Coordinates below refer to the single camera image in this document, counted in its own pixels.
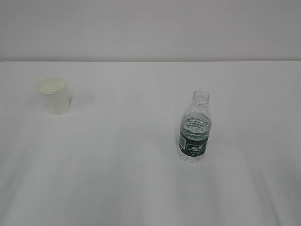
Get clear green-label water bottle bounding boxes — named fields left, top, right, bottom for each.
left=177, top=90, right=212, bottom=163

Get white paper cup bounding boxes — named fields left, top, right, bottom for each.
left=37, top=77, right=70, bottom=115

